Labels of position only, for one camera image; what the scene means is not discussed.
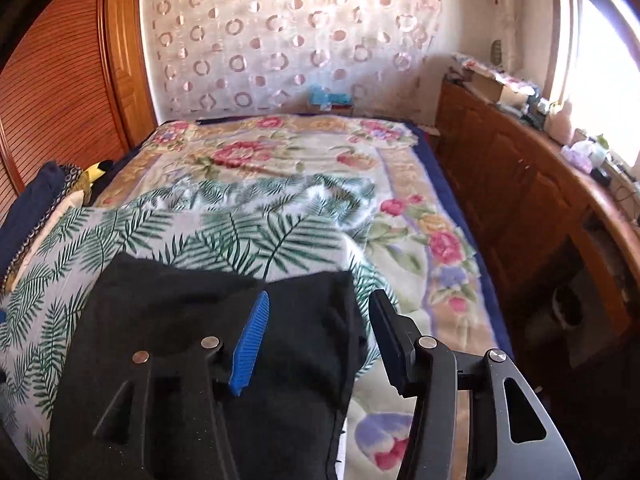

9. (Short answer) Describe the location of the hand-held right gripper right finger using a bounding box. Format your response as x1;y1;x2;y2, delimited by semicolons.
367;290;583;480

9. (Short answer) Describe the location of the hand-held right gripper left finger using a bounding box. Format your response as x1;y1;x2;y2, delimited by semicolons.
92;290;271;480

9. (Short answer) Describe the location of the black printed t-shirt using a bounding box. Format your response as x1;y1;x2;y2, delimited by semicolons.
47;252;371;480

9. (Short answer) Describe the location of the leaf print quilt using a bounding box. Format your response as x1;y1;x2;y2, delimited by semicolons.
0;175;396;480

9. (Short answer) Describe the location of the floral blanket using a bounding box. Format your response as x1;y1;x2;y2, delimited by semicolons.
95;114;516;480

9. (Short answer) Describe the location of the wooden cabinet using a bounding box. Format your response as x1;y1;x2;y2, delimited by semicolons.
435;80;640;361

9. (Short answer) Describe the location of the yellow plush toy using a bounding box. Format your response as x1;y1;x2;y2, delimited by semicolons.
75;160;116;193

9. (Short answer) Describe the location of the light blue packet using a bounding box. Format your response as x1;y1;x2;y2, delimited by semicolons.
307;85;353;113

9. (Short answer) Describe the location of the navy blue garment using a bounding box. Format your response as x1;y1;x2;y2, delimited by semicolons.
0;161;76;281

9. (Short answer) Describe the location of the cardboard box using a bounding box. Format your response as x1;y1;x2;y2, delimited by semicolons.
470;67;533;103

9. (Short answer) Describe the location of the circle pattern sheer curtain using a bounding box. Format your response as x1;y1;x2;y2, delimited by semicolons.
140;0;443;121

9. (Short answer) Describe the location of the wooden louvered wardrobe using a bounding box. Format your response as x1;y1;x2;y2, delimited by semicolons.
0;0;158;221

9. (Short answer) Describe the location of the window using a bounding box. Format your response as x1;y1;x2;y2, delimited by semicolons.
545;0;640;181

